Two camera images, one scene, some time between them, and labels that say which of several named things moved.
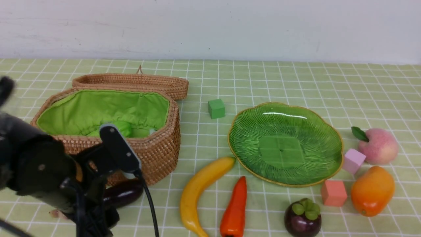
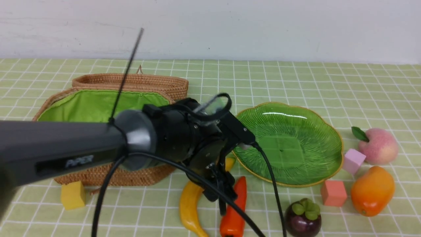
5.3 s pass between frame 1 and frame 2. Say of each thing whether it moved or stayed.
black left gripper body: moved
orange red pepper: stayed
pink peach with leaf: stayed
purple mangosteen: stayed
